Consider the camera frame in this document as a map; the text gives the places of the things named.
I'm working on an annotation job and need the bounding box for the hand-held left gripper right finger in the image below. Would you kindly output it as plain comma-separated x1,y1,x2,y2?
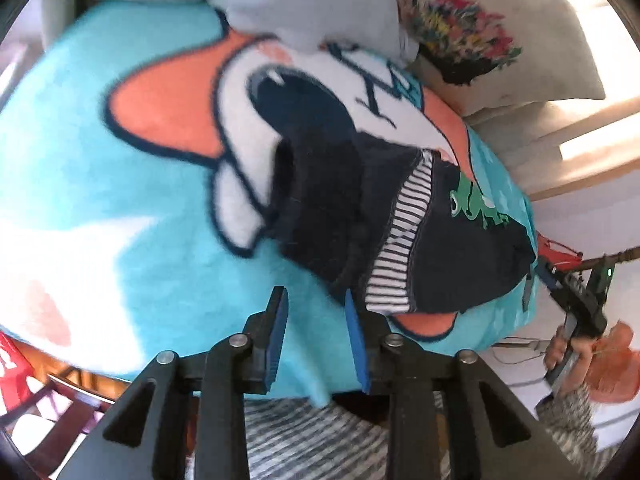
344,289,583,480

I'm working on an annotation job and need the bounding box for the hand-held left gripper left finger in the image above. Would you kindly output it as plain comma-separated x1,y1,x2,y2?
59,285,290,480

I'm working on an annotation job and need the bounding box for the person's right forearm striped sleeve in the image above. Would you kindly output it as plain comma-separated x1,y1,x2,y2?
536,382,621,476

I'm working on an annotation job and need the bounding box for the person's right hand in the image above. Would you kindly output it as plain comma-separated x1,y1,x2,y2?
544,324,595,386

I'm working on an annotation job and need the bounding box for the dark wooden rod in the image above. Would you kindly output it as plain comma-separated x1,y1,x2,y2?
570,246,640,273

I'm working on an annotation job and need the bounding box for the orange cloth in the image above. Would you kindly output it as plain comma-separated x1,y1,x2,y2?
582,321,640,405

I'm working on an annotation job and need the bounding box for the person's striped grey clothing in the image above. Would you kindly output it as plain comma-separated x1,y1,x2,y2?
185,394,452,480

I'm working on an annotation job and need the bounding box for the beige sofa cushion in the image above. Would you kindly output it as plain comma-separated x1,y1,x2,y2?
462,5,640,201

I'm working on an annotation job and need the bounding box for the turquoise printed blanket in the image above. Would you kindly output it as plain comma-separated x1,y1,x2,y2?
0,0,542,407

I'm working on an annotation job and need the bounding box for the dark wooden chair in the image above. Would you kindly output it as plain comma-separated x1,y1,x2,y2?
0,342,132,478

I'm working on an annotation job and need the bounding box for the floral print pillow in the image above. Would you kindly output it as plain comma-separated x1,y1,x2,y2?
394,0,607,117

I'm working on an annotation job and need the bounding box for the red box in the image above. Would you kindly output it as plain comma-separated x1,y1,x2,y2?
0,331,32,411

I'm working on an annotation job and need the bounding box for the light grey pillow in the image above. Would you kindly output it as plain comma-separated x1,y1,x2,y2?
209,0,422,67

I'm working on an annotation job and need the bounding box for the black cable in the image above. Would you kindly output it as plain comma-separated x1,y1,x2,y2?
492,337,551,366

